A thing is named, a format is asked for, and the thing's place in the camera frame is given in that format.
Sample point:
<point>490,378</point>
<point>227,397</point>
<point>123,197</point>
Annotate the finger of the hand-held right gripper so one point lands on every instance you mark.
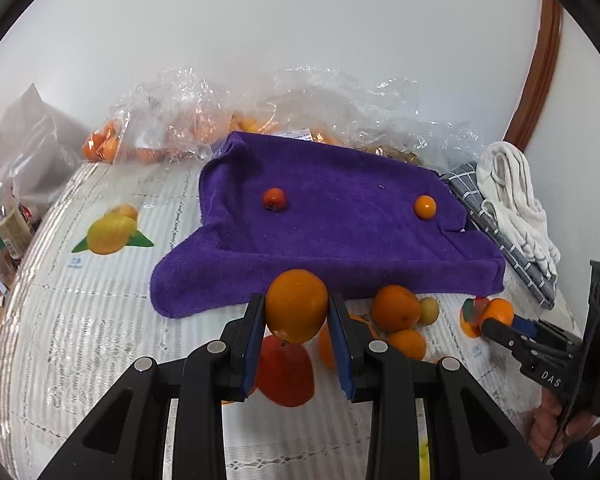
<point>525,326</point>
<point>505,340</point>

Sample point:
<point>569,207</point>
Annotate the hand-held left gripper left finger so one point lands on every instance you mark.
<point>254,345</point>

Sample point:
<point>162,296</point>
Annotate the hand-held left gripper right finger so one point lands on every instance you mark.
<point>339,350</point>

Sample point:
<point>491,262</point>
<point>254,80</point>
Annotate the small mandarin orange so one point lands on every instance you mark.
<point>408,344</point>
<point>500,311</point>

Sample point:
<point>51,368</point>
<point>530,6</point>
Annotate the smooth oval orange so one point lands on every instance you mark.
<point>296,305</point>

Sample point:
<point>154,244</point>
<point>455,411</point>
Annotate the large bumpy orange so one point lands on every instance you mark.
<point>395,307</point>

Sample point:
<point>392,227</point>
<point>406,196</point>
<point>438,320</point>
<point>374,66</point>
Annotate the person's right hand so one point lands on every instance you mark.
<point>542,425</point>

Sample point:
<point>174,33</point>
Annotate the medium orange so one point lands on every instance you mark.
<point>326,349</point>

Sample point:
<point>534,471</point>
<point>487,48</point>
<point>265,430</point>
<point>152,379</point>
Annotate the small yellowish fruit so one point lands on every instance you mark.
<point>431,311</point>

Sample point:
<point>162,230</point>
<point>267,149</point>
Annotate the white striped towel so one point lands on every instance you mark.
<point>510,200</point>

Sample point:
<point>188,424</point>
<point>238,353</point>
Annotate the purple towel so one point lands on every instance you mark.
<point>330,220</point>

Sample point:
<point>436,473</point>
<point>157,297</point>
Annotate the small red fruit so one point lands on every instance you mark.
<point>275,199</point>

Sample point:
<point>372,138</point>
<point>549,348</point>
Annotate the fruit print tablecloth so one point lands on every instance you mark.
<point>105,320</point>

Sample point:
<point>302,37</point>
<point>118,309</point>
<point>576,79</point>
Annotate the small round kumquat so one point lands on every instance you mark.
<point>425,206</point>

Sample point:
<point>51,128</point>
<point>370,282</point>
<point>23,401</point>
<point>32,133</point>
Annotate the grey checked cloth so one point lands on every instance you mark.
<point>460,182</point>

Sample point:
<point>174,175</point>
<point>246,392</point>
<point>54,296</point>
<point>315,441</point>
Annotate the pile of brown longans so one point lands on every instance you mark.
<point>390,154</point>

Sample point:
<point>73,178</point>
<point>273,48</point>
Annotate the clear plastic bag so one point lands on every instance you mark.
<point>380,110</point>
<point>145,110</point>

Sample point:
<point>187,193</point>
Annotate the pile of bagged mandarins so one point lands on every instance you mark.
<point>100,145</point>

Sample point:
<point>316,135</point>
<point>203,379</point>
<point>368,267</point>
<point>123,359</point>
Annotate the clear plastic bottle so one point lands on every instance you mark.
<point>10,225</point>

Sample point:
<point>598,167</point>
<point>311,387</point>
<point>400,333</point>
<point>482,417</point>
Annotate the white plastic bag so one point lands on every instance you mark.
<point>25,135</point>

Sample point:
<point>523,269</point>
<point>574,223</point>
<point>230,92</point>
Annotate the brown wooden door frame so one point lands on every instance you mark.
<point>540,75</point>

